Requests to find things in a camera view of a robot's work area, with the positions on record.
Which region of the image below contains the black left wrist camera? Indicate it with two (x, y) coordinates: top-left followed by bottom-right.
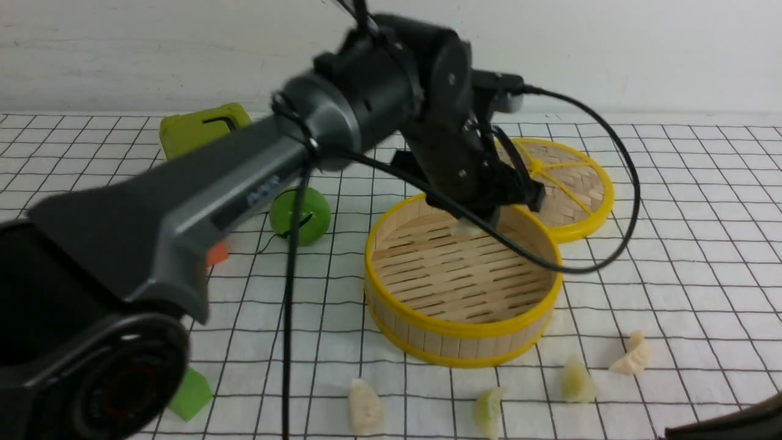
(472, 69), (525, 118)

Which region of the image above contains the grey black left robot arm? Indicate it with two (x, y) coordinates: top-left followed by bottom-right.
(2, 12), (545, 439)

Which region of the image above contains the white dumpling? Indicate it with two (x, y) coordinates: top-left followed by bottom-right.
(609, 331), (651, 375)
(451, 218), (484, 240)
(348, 378), (384, 436)

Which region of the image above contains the green foam cube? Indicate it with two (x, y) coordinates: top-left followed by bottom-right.
(167, 367), (213, 422)

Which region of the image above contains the bamboo steamer tray yellow rim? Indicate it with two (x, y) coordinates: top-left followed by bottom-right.
(364, 196), (563, 369)

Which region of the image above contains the orange foam cube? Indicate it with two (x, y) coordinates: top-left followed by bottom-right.
(206, 241), (229, 267)

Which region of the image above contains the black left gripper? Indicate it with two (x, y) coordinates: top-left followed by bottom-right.
(391, 120), (546, 224)

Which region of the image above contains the green ball with crack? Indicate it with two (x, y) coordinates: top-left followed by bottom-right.
(269, 187), (332, 247)

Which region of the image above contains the white black grid tablecloth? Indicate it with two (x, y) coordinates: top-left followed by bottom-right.
(1, 112), (781, 439)

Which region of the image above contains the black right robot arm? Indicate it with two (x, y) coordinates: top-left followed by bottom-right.
(662, 393), (781, 439)

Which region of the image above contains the woven bamboo steamer lid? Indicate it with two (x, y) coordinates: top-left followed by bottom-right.
(511, 137), (615, 243)

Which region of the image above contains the black camera cable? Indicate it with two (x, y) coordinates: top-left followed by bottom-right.
(281, 86), (641, 440)

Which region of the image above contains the green tinted dumpling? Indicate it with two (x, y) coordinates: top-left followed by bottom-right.
(560, 356), (597, 403)
(473, 387), (506, 440)

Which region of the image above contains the green lidded white box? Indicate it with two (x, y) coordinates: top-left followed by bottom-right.
(158, 103), (252, 161)

